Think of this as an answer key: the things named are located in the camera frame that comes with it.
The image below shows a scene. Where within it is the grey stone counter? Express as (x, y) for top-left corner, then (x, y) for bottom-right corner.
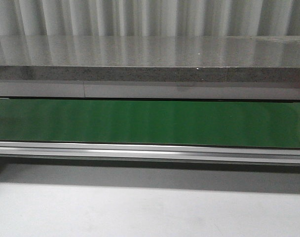
(0, 35), (300, 101)

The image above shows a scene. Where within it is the green conveyor belt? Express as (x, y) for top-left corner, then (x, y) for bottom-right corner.
(0, 98), (300, 165)

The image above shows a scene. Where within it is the white pleated curtain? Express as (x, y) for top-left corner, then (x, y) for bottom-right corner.
(0, 0), (300, 37)

